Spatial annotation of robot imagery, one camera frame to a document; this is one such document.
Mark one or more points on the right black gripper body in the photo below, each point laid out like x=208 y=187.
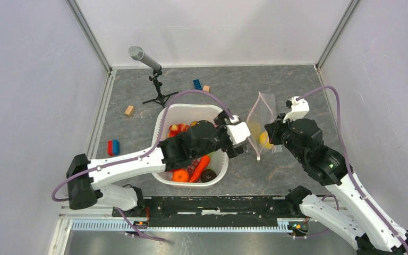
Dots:
x=281 y=134

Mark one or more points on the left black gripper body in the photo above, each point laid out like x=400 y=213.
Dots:
x=221 y=140

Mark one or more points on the strawberry bunch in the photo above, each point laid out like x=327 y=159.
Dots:
x=176 y=129

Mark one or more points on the yellow pear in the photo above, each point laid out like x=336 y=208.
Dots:
x=264 y=141

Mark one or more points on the white plastic basket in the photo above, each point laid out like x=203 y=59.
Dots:
x=187 y=113

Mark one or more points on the clear zip top bag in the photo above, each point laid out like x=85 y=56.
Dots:
x=263 y=112

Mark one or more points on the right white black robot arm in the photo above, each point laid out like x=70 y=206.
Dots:
x=370 y=230

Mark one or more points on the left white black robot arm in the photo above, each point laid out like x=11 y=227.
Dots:
x=92 y=181

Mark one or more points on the orange carrot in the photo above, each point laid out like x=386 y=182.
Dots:
x=201 y=166

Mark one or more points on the purple grapes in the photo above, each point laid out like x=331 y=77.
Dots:
x=190 y=169

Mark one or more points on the dark avocado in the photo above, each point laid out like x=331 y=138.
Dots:
x=208 y=175

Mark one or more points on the orange tangerine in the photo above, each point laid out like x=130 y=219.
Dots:
x=180 y=175

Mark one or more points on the small wooden cube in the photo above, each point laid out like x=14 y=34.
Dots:
x=206 y=89

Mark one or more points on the wooden block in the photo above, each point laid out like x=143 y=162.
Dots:
x=129 y=111

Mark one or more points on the red blue toy brick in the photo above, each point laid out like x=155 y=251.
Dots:
x=113 y=148

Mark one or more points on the grey microphone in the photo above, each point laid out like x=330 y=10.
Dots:
x=138 y=54

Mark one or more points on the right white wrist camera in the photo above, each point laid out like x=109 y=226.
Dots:
x=298 y=109

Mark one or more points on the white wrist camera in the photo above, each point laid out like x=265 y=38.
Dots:
x=298 y=109
x=232 y=128

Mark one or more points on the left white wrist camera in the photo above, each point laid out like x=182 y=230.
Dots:
x=232 y=128

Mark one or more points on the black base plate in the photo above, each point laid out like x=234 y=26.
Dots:
x=216 y=211

